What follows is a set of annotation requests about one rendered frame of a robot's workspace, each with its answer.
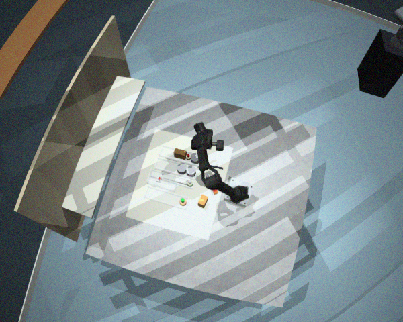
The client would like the tan cardboard box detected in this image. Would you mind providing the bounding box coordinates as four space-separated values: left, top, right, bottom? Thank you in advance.
173 148 187 160

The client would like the brown cardboard box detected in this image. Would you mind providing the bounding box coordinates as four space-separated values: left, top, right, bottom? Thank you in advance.
198 195 208 208

